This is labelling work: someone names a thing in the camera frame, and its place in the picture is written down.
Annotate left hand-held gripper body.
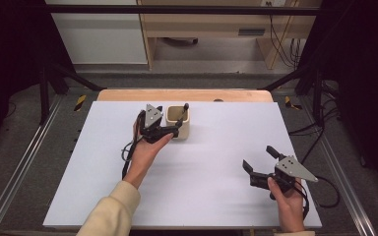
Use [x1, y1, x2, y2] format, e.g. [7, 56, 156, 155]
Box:
[138, 103, 178, 145]

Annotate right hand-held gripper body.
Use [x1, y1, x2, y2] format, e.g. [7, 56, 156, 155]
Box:
[249, 154, 319, 201]

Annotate cream square cup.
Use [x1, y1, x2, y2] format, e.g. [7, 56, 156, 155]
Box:
[165, 104, 191, 142]

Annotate black pen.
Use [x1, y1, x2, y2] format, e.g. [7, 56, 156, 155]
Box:
[175, 102, 190, 129]

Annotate person's left hand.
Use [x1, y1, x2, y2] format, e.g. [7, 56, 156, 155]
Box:
[123, 119, 175, 190]

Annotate person's right hand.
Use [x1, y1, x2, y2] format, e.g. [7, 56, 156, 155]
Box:
[267, 176, 307, 234]

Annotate wooden table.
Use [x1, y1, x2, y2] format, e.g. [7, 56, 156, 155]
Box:
[96, 88, 275, 103]

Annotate yellow black tape strip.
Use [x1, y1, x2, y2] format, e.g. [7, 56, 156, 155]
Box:
[74, 93, 88, 112]
[283, 95, 303, 111]

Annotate black metal stand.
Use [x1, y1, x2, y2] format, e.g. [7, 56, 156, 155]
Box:
[258, 62, 326, 129]
[38, 60, 107, 126]

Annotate grey chair base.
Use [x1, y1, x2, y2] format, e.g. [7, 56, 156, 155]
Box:
[159, 36, 200, 47]

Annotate white cabinet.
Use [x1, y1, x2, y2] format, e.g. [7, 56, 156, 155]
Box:
[45, 0, 149, 66]

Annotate light wooden desk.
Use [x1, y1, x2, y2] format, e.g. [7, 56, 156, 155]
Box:
[137, 0, 323, 71]

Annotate black curtain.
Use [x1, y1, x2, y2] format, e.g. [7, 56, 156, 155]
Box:
[299, 0, 378, 185]
[0, 0, 77, 158]

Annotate white power strip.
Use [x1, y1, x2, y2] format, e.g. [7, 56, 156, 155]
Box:
[260, 0, 287, 8]

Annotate left hand-held gripper cable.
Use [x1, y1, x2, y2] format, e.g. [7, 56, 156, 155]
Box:
[121, 110, 147, 181]

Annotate hand-held gripper cable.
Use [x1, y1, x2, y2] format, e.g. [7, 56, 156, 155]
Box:
[293, 175, 342, 221]
[121, 110, 147, 181]

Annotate black floor cables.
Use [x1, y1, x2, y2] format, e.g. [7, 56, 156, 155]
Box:
[287, 80, 343, 165]

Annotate right hand-held gripper cable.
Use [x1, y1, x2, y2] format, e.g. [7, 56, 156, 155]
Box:
[293, 175, 342, 221]

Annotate aluminium floor rail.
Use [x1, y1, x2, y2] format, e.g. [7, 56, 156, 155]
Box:
[0, 93, 65, 236]
[299, 94, 378, 236]

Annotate hanging black desk cables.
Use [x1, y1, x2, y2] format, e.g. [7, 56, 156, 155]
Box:
[268, 5, 304, 70]

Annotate black horizontal frame bar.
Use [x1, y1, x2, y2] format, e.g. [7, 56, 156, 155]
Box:
[43, 4, 324, 17]

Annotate dark desk drawer handle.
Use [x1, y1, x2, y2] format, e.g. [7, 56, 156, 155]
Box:
[237, 28, 267, 36]

